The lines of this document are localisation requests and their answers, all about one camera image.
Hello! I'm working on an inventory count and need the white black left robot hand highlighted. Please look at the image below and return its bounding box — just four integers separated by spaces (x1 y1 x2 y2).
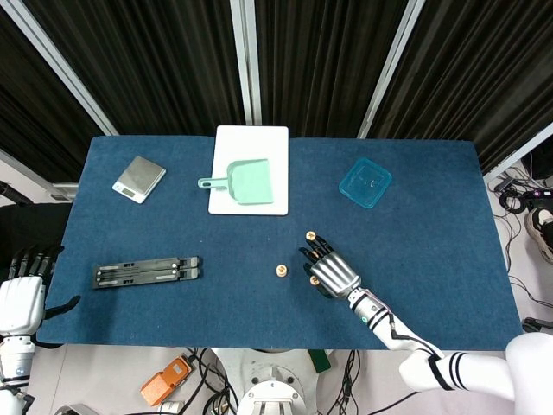
0 244 82 337

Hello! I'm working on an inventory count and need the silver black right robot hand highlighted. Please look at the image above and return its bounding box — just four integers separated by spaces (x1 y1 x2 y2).
298 235 362 301

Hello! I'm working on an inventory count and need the dark green block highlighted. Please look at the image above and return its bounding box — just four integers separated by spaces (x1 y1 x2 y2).
307 348 332 374

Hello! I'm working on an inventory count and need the teal transparent container lid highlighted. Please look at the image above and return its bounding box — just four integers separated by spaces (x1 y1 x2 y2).
338 156 393 212

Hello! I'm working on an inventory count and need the mint green plastic dustpan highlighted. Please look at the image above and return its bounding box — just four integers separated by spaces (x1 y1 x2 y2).
197 157 275 207

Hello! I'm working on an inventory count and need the blue table cloth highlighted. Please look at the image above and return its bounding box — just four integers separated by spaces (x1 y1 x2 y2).
35 136 527 352

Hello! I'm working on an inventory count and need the black folding laptop stand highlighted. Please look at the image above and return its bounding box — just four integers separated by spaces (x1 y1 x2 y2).
92 255 204 290

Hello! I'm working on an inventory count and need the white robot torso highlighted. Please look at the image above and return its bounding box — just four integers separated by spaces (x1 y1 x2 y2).
213 348 334 415

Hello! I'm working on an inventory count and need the white cutting board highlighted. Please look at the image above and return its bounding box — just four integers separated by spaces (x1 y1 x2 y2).
207 124 289 216

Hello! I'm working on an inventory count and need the orange pedal box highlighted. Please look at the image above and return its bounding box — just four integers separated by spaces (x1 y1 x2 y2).
139 356 194 406

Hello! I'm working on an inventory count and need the silver digital kitchen scale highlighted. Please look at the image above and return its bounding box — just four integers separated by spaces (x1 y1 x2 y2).
111 156 168 205

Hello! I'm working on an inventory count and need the black pleated curtain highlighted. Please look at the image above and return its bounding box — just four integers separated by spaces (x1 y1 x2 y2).
366 0 553 174
0 12 105 182
23 0 245 137
254 0 410 139

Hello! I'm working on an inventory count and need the black stand foot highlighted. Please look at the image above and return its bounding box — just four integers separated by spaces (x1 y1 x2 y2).
523 316 553 334

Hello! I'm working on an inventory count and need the white black sneaker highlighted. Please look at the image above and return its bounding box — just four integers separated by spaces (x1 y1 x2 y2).
524 206 553 265

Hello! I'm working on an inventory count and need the black floor cable bundle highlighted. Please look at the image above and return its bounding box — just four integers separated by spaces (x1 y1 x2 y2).
332 348 364 415
183 345 241 415

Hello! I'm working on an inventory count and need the aluminium frame post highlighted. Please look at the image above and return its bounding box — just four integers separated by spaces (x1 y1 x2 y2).
0 149 79 201
482 123 553 182
230 0 264 126
0 0 120 136
357 0 427 139

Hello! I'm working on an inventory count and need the coiled black cable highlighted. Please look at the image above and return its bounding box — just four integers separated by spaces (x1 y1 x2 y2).
496 188 531 214

